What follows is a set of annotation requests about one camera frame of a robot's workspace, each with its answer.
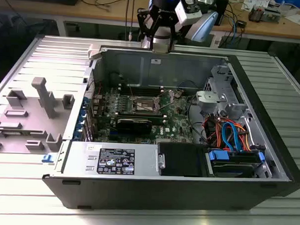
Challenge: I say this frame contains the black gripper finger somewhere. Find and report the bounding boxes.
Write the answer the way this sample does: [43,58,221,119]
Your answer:
[158,16,181,55]
[135,8,162,50]

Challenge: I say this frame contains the silver CPU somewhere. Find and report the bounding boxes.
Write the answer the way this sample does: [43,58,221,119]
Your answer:
[152,43,169,54]

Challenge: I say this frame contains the black CPU socket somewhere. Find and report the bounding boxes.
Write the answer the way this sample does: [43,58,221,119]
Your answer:
[131,95,163,115]

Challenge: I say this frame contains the black plastic bay cover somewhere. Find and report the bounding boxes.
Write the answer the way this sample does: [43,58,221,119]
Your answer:
[156,142,208,178]

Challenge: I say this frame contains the tall black box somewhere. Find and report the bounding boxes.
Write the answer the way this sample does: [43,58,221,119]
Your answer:
[215,0,229,26]

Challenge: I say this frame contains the black cylindrical part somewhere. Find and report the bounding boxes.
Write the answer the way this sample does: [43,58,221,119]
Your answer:
[108,71,120,87]

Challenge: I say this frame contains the silver metal drive cage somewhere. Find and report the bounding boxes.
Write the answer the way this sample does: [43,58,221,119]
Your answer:
[194,64,253,123]

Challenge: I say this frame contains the white printed card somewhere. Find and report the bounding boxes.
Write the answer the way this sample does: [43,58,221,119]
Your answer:
[241,0,256,11]

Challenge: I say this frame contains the metal heat sink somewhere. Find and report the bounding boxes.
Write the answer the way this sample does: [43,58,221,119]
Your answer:
[249,4,265,23]

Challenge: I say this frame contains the wooden desk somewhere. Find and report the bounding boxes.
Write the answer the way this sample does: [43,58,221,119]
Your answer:
[0,0,300,42]

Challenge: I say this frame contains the green motherboard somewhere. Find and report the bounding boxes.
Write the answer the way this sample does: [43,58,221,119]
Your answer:
[89,84,203,147]

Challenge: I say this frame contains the grey circuit device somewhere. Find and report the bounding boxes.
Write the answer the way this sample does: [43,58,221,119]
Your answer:
[263,4,284,23]

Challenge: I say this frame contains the black graphics card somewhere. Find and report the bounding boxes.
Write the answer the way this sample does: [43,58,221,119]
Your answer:
[114,117,153,136]

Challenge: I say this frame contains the white paper sheets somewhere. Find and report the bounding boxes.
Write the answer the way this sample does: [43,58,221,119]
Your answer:
[284,12,300,26]

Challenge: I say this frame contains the grey parts rack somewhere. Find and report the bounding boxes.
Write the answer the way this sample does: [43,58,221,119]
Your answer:
[0,75,77,155]

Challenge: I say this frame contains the hard disk in blue carrier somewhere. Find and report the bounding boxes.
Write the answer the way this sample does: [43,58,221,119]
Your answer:
[206,148,267,179]

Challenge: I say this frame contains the silver power supply with label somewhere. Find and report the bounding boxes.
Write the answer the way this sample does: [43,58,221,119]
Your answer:
[54,140,162,178]

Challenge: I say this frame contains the black open PC case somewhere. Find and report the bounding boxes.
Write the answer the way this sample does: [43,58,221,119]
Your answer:
[40,41,300,218]

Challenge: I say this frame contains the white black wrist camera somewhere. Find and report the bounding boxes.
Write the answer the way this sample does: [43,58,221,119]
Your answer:
[174,0,203,27]

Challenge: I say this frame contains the blue flat wire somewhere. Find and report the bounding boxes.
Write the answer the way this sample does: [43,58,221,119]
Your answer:
[221,121,244,153]

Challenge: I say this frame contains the orange red wire bundle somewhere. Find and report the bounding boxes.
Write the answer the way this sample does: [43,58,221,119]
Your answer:
[201,115,224,148]

